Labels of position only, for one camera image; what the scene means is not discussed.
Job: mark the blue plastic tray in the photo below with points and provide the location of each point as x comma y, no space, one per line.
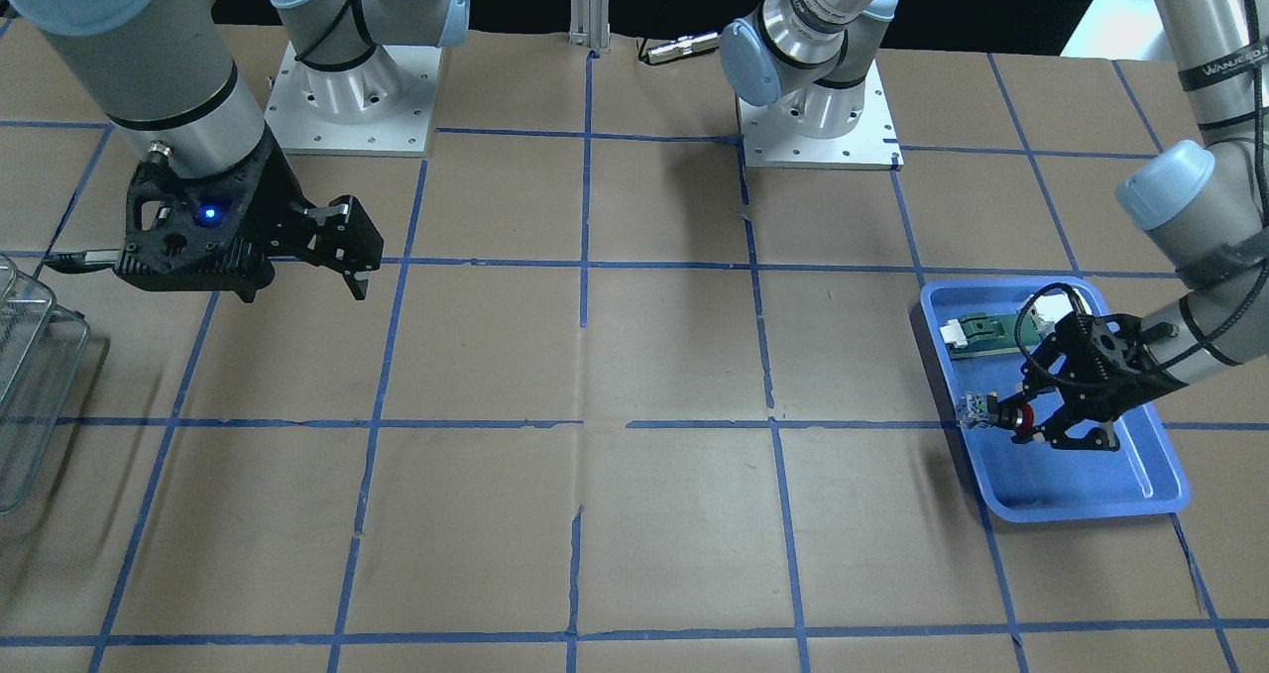
1034,482

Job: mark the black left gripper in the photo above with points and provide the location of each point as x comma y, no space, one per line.
1125,368

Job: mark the silver cable connector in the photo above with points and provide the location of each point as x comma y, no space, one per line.
681,48

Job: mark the aluminium frame post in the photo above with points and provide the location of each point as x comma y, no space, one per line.
589,25

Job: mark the green circuit board module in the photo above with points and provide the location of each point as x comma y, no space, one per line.
976,335

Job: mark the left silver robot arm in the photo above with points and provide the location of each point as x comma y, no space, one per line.
1202,203

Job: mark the red push button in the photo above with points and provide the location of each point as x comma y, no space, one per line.
980,410

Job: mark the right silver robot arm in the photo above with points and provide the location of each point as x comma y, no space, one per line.
160,72

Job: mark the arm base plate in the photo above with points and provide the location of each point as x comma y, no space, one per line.
383,108
823,127

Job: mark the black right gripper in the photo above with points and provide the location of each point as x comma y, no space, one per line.
264,200

